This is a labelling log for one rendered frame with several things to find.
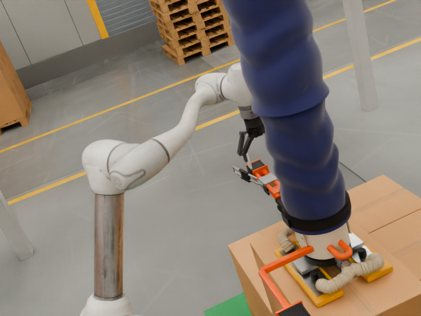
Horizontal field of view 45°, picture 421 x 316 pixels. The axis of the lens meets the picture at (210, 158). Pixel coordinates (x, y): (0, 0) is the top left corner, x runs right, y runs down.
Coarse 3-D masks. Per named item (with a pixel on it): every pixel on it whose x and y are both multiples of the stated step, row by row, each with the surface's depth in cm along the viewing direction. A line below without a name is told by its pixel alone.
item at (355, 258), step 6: (366, 246) 180; (354, 252) 178; (360, 252) 174; (366, 252) 176; (372, 252) 176; (348, 258) 177; (354, 258) 175; (360, 258) 175; (384, 264) 170; (378, 270) 168; (384, 270) 167; (390, 270) 168; (366, 276) 167; (372, 276) 167; (378, 276) 167
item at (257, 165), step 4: (256, 160) 232; (260, 160) 232; (252, 164) 229; (256, 164) 228; (260, 164) 227; (264, 164) 226; (248, 168) 229; (252, 168) 226; (256, 168) 225; (260, 168) 224; (264, 168) 225; (252, 172) 224; (256, 172) 225; (260, 172) 225
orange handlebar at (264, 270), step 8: (256, 176) 222; (272, 192) 207; (304, 248) 170; (312, 248) 170; (328, 248) 167; (344, 248) 165; (288, 256) 169; (296, 256) 169; (336, 256) 163; (344, 256) 161; (272, 264) 168; (280, 264) 168; (264, 272) 165; (264, 280) 162; (272, 288) 158; (280, 296) 154; (280, 304) 152; (288, 304) 150
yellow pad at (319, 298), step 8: (280, 248) 193; (296, 248) 189; (280, 256) 189; (288, 264) 184; (296, 272) 178; (312, 272) 172; (320, 272) 174; (296, 280) 177; (304, 280) 173; (312, 280) 172; (304, 288) 171; (312, 288) 169; (312, 296) 167; (320, 296) 166; (328, 296) 164; (336, 296) 165; (320, 304) 164
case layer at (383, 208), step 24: (360, 192) 283; (384, 192) 276; (408, 192) 270; (360, 216) 264; (384, 216) 259; (408, 216) 253; (240, 240) 277; (384, 240) 243; (408, 240) 238; (240, 264) 260; (408, 264) 225; (264, 288) 239; (264, 312) 243
